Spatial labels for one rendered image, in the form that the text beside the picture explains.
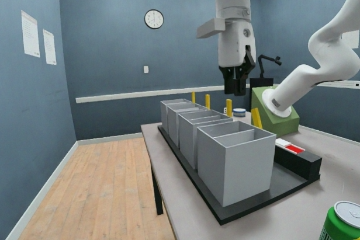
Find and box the green drink can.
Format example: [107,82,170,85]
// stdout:
[319,201,360,240]

